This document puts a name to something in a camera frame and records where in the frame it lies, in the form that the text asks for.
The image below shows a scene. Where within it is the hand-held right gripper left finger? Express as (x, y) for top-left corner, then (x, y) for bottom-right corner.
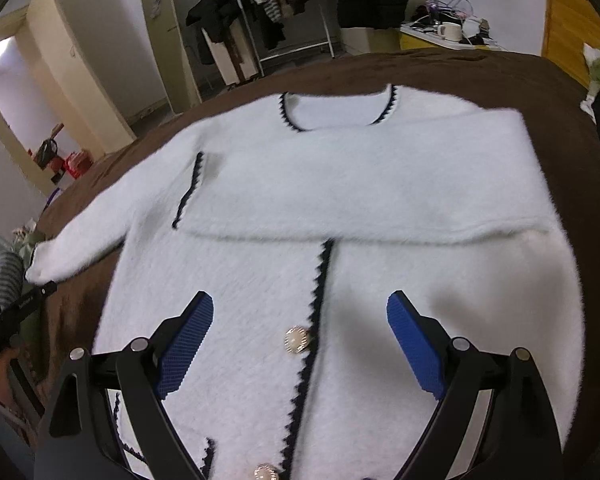
(32, 290), (216, 480)

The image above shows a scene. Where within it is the person's left forearm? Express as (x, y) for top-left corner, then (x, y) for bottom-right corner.
(0, 347), (33, 443)

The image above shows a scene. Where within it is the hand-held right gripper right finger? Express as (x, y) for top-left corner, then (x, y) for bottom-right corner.
(386, 289), (567, 480)

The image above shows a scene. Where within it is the tangle of cables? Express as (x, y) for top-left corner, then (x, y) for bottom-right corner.
(442, 0), (483, 23)

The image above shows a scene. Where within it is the white fluffy cardigan black trim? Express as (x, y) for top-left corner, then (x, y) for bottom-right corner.
(25, 82), (581, 480)

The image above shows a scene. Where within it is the brown blanket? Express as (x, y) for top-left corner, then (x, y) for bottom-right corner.
(30, 50), (600, 480)

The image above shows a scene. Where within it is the tall cream board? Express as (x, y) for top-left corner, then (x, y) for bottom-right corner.
(137, 0), (204, 117)

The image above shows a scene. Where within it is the black bag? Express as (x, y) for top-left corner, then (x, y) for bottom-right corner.
(34, 136), (62, 170)

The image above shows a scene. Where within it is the black jacket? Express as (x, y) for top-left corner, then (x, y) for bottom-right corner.
(185, 0), (247, 67)

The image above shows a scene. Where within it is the white clothes rack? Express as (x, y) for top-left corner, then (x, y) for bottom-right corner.
(227, 0), (337, 78)

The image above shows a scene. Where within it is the red bag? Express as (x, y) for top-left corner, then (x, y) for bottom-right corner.
(61, 150), (95, 179)

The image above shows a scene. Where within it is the orange wooden door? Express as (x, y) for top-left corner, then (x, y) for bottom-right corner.
(541, 0), (600, 88)

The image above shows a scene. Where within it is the grey striped cloth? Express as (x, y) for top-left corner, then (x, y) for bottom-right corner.
(0, 251), (25, 313)

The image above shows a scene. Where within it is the yellow side table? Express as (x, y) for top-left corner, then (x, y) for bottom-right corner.
(398, 22), (507, 54)

